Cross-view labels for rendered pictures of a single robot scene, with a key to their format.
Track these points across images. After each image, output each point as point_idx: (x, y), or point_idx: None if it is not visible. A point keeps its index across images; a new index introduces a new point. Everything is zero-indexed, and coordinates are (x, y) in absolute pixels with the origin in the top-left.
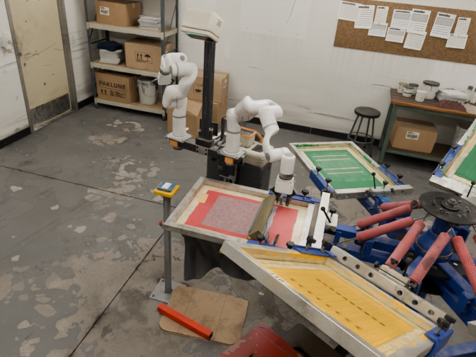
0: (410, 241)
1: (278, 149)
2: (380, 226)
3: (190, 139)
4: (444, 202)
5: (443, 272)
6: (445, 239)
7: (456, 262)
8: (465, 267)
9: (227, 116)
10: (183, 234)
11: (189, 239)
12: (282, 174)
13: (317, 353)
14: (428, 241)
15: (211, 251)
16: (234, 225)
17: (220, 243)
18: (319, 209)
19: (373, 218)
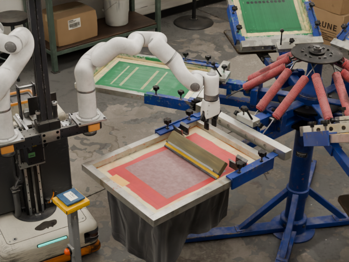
0: (324, 91)
1: (197, 75)
2: (287, 97)
3: (22, 133)
4: (312, 51)
5: (334, 105)
6: (340, 76)
7: (327, 94)
8: None
9: (81, 75)
10: None
11: (166, 222)
12: (214, 96)
13: None
14: (313, 88)
15: (185, 220)
16: (187, 179)
17: (209, 197)
18: (220, 117)
19: (269, 96)
